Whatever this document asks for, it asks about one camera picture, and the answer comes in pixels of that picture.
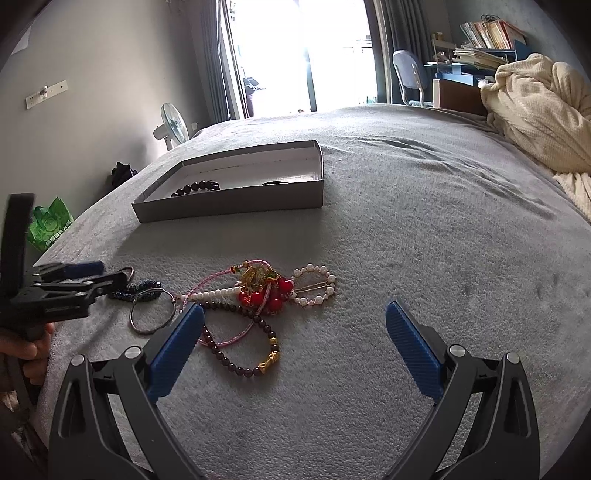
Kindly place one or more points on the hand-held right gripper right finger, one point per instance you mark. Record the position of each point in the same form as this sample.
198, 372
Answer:
413, 350

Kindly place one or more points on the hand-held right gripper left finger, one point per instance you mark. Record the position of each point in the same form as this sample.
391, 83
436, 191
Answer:
178, 350

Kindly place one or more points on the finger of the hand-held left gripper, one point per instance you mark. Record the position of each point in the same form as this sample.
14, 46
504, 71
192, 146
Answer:
85, 268
111, 281

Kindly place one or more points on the silver bangle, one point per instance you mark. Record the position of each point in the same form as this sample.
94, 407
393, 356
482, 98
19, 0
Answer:
138, 328

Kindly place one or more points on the pearl strand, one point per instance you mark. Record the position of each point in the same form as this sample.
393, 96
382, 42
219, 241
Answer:
212, 293

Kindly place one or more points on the red bead bunch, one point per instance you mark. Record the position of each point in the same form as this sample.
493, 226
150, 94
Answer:
251, 297

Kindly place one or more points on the grey cardboard box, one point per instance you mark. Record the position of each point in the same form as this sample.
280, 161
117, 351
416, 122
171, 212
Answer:
231, 203

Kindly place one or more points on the person's left hand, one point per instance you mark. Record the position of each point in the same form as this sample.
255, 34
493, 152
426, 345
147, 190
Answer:
37, 346

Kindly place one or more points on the green plastic bag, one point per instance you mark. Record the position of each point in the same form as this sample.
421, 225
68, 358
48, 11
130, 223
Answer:
48, 226

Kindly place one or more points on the black bag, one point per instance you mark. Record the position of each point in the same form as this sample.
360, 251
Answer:
122, 174

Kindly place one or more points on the white standing fan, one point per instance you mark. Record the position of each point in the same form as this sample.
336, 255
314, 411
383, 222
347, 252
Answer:
173, 122

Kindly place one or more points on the dark hanging clothes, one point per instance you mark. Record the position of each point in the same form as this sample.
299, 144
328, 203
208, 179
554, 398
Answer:
250, 94

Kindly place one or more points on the grey curtain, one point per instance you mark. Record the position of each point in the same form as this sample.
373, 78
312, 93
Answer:
214, 55
397, 27

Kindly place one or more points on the blue and brown desk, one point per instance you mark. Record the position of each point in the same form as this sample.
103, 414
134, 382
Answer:
461, 97

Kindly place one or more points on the cream blanket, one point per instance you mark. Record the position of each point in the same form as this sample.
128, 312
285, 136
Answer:
540, 115

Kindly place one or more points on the blue chair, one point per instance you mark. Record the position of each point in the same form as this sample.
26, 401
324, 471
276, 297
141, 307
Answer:
408, 69

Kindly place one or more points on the glass balcony door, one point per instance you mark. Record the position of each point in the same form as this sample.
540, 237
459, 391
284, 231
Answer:
277, 46

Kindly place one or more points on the stack of papers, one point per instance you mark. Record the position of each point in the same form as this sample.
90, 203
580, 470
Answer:
478, 57

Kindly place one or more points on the row of books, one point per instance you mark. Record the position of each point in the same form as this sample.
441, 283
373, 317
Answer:
491, 34

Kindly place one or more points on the white wall socket strip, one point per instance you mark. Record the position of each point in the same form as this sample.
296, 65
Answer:
46, 93

